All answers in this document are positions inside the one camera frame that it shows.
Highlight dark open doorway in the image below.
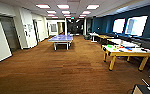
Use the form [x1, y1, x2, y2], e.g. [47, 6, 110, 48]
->
[0, 15, 22, 53]

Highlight narrow bright window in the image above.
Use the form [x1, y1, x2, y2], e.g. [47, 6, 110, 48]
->
[111, 18, 126, 35]

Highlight white table with dishes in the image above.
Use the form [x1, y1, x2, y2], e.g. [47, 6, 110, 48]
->
[101, 42, 150, 72]

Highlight ceiling light panel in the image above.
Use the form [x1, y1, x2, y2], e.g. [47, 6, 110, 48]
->
[35, 3, 52, 9]
[56, 4, 71, 10]
[86, 4, 101, 10]

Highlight white door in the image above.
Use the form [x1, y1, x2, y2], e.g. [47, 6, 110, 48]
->
[0, 12, 13, 67]

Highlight wall notice papers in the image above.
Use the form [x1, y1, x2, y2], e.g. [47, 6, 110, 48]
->
[26, 22, 34, 38]

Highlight blue ping pong table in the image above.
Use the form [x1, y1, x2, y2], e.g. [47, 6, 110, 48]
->
[47, 34, 75, 51]

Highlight wide bright window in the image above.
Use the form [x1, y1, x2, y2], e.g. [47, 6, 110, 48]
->
[124, 15, 149, 37]

